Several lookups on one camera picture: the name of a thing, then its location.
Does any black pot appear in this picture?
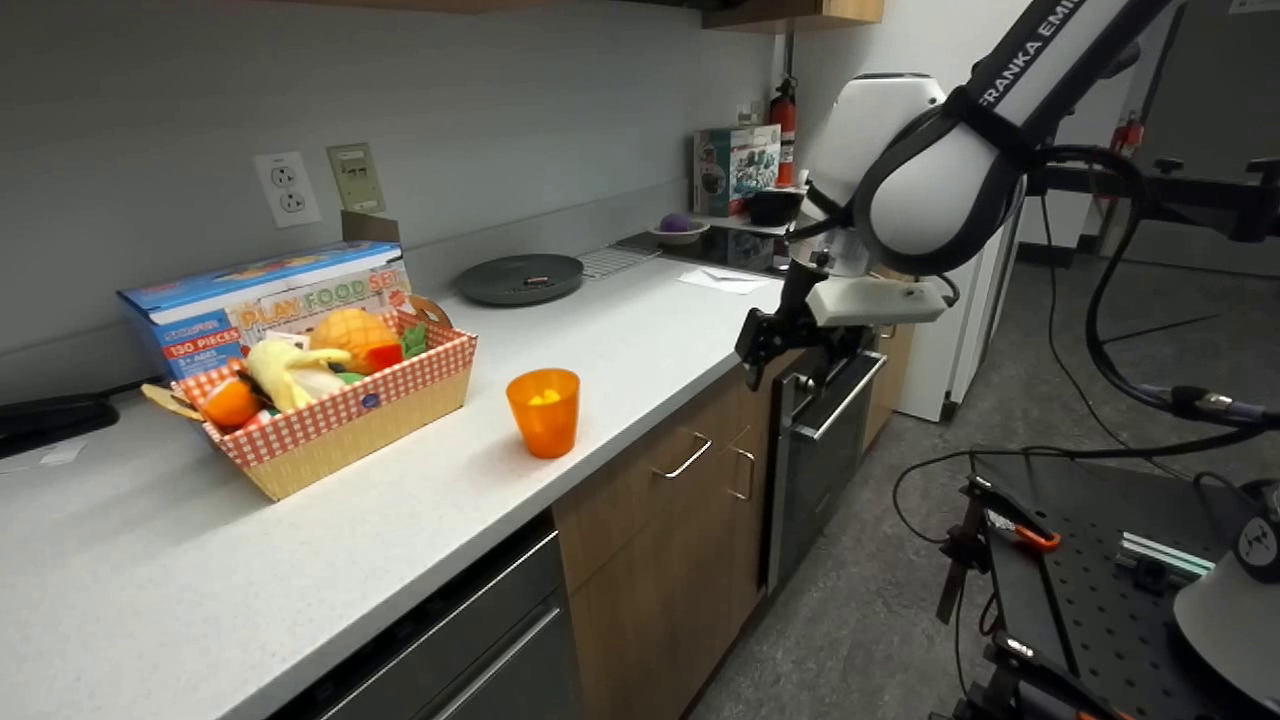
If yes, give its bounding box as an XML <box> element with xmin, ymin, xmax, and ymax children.
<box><xmin>738</xmin><ymin>187</ymin><xmax>809</xmax><ymax>232</ymax></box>

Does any colourful toy food box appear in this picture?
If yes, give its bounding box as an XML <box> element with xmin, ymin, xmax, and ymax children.
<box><xmin>115</xmin><ymin>241</ymin><xmax>421</xmax><ymax>384</ymax></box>

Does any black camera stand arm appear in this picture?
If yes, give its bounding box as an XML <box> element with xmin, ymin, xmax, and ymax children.
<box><xmin>1022</xmin><ymin>157</ymin><xmax>1280</xmax><ymax>249</ymax></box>

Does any grey round robot base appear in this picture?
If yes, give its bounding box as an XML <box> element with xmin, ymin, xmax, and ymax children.
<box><xmin>1173</xmin><ymin>551</ymin><xmax>1280</xmax><ymax>717</ymax></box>

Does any black glass cooktop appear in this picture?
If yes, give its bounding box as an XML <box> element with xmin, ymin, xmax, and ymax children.
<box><xmin>610</xmin><ymin>219</ymin><xmax>809</xmax><ymax>280</ymax></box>

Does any yellow white toy banana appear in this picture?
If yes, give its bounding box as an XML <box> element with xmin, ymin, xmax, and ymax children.
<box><xmin>241</xmin><ymin>330</ymin><xmax>351</xmax><ymax>416</ymax></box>

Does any black round knob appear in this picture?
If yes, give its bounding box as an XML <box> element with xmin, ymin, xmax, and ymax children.
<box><xmin>1232</xmin><ymin>476</ymin><xmax>1280</xmax><ymax>583</ymax></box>

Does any tan wooden toy spoon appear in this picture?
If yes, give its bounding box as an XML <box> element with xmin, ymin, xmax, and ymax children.
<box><xmin>136</xmin><ymin>380</ymin><xmax>212</xmax><ymax>428</ymax></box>

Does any wooden drawer with metal handle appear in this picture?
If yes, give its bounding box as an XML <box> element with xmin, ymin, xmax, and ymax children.
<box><xmin>552</xmin><ymin>376</ymin><xmax>774</xmax><ymax>599</ymax></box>

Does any red fire extinguisher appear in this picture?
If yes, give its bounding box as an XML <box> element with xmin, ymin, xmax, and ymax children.
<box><xmin>1110</xmin><ymin>102</ymin><xmax>1151</xmax><ymax>165</ymax></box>
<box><xmin>762</xmin><ymin>73</ymin><xmax>805</xmax><ymax>190</ymax></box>

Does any black flat device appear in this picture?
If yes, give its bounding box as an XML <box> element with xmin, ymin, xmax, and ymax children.
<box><xmin>0</xmin><ymin>392</ymin><xmax>124</xmax><ymax>461</ymax></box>

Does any beige light switch plate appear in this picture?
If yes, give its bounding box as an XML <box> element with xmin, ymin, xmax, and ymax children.
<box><xmin>324</xmin><ymin>140</ymin><xmax>387</xmax><ymax>216</ymax></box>

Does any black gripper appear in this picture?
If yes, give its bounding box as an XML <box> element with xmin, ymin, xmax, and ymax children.
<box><xmin>733</xmin><ymin>254</ymin><xmax>881</xmax><ymax>392</ymax></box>

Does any black orange clamp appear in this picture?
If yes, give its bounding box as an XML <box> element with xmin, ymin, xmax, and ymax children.
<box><xmin>930</xmin><ymin>476</ymin><xmax>1069</xmax><ymax>628</ymax></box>

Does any orange toy fruit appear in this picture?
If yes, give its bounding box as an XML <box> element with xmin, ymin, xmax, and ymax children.
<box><xmin>198</xmin><ymin>376</ymin><xmax>265</xmax><ymax>432</ymax></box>

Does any orange round toy bread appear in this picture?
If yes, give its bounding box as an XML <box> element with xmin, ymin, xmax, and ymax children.
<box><xmin>308</xmin><ymin>302</ymin><xmax>405</xmax><ymax>373</ymax></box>

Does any thin black cable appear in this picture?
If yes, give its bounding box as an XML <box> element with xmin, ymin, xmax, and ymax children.
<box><xmin>889</xmin><ymin>423</ymin><xmax>1280</xmax><ymax>551</ymax></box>

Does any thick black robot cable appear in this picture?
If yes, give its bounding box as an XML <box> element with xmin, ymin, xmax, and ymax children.
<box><xmin>1030</xmin><ymin>140</ymin><xmax>1280</xmax><ymax>432</ymax></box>

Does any black dishwasher with silver handles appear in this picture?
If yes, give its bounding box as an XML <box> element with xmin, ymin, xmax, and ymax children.
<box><xmin>272</xmin><ymin>512</ymin><xmax>585</xmax><ymax>720</ymax></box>

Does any black perforated robot table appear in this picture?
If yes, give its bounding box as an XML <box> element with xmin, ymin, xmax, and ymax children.
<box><xmin>977</xmin><ymin>452</ymin><xmax>1280</xmax><ymax>720</ymax></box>

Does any wooden wall cabinet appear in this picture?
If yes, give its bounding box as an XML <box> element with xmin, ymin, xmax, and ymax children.
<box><xmin>700</xmin><ymin>0</ymin><xmax>889</xmax><ymax>33</ymax></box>

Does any orange plastic cup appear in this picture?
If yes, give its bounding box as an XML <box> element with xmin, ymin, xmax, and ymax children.
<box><xmin>503</xmin><ymin>362</ymin><xmax>585</xmax><ymax>462</ymax></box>

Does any colourful upright book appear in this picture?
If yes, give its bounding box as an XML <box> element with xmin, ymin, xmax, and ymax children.
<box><xmin>688</xmin><ymin>118</ymin><xmax>786</xmax><ymax>219</ymax></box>

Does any black oven with silver handle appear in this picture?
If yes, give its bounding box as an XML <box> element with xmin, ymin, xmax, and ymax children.
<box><xmin>762</xmin><ymin>337</ymin><xmax>892</xmax><ymax>591</ymax></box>

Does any white label strip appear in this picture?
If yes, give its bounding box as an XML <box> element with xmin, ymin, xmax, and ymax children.
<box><xmin>1117</xmin><ymin>528</ymin><xmax>1220</xmax><ymax>580</ymax></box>

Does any dark round plate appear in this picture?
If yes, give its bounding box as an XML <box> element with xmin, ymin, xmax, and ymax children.
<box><xmin>452</xmin><ymin>253</ymin><xmax>588</xmax><ymax>311</ymax></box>

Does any red checkered cardboard basket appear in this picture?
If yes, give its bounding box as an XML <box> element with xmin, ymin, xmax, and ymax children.
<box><xmin>173</xmin><ymin>329</ymin><xmax>479</xmax><ymax>504</ymax></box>

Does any white electrical outlet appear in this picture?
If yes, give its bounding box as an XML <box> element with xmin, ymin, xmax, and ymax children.
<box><xmin>252</xmin><ymin>148</ymin><xmax>324</xmax><ymax>232</ymax></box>

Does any wooden base cabinet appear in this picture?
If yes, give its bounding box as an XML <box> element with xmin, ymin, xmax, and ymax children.
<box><xmin>552</xmin><ymin>356</ymin><xmax>781</xmax><ymax>720</ymax></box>

